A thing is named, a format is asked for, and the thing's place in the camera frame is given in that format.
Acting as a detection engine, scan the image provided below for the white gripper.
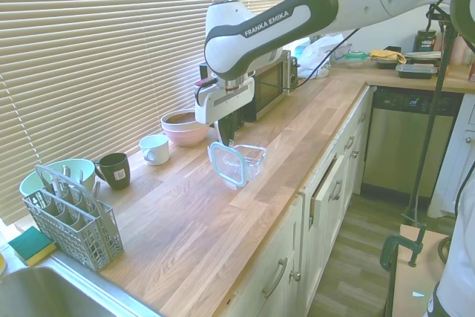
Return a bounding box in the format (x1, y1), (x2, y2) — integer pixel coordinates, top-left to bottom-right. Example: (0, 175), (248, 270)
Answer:
(194, 84), (255, 146)

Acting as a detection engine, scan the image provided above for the clear lid with teal rim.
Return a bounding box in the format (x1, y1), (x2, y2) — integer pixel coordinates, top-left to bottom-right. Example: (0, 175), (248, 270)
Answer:
(206, 141), (248, 190)

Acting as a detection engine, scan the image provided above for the square glass food container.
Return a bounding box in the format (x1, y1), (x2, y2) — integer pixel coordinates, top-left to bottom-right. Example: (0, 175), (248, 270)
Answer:
(222, 144), (268, 181)

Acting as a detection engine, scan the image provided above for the round container with teal lid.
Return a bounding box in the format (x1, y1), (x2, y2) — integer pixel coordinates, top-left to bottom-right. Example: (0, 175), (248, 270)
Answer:
(344, 49), (370, 69)

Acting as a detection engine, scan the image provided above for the black plastic food tray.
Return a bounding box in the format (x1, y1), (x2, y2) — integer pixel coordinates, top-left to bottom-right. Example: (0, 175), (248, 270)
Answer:
(395, 63), (439, 79)

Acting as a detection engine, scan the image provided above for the pink bowl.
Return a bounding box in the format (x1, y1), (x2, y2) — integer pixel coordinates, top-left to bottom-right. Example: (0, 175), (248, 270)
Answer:
(162, 123), (212, 147)

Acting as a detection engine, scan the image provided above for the grey bowl with brown inside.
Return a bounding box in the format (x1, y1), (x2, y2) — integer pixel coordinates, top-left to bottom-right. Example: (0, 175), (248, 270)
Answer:
(160, 108), (201, 134)

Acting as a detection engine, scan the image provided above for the wide white mug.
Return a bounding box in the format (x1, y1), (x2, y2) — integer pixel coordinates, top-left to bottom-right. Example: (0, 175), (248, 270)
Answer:
(139, 134), (171, 166)

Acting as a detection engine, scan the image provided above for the white plastic bag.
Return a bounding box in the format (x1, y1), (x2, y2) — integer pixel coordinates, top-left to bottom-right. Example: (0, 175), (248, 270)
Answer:
(298, 33), (352, 80)

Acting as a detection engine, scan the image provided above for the black mug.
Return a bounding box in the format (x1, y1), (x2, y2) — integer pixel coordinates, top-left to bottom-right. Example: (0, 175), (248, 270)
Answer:
(93, 152), (132, 191)

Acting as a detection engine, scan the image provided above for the white kitchen cabinet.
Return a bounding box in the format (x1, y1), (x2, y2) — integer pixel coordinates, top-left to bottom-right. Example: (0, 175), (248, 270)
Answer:
(222, 85), (376, 317)

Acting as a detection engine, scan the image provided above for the mint green bowl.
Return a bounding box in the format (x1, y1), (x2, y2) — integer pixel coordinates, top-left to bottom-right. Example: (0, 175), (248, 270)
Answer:
(19, 158), (96, 199)

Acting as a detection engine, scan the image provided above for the wide beige window blind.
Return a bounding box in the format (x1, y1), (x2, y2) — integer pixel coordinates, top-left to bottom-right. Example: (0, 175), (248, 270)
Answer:
(0, 0), (233, 227)

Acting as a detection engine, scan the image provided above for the stainless steel dishwasher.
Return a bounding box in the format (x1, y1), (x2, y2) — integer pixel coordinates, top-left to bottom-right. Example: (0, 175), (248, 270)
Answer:
(361, 86), (465, 199)

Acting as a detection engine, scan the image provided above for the yellow cloth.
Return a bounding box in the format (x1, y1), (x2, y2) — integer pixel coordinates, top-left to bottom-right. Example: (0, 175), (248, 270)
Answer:
(369, 48), (407, 65)

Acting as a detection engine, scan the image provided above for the grey plastic cutlery basket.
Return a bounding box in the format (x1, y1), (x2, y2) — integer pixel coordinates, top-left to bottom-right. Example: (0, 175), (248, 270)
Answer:
(22, 163), (125, 272)

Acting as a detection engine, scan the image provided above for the green clamp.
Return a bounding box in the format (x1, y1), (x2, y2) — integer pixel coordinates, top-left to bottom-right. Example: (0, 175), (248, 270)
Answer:
(380, 224), (428, 269)

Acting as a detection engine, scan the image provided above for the stack of plates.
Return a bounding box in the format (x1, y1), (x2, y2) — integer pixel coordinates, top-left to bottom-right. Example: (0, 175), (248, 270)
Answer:
(404, 51), (442, 60)

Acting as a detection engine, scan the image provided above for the black supplement tub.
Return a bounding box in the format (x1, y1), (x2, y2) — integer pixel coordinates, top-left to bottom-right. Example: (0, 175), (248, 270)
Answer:
(413, 29), (439, 53)

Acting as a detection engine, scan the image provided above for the green and yellow sponge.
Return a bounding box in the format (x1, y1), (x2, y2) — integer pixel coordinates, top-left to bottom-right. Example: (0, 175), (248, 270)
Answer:
(7, 226), (57, 268)

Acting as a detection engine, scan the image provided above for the stainless steel sink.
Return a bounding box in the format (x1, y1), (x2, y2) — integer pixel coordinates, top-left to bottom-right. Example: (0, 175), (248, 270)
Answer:
(0, 253), (164, 317)

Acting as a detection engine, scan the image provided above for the plywood robot table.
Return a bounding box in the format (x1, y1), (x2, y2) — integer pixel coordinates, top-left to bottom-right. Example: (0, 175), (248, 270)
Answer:
(393, 223), (450, 317)

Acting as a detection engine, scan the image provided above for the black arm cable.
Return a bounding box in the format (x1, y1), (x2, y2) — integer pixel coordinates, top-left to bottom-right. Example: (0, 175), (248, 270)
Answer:
(284, 0), (475, 221)

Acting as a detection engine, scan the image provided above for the metal drawer bar handle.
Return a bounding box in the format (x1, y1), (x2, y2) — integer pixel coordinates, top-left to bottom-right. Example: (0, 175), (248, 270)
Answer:
(328, 179), (343, 203)

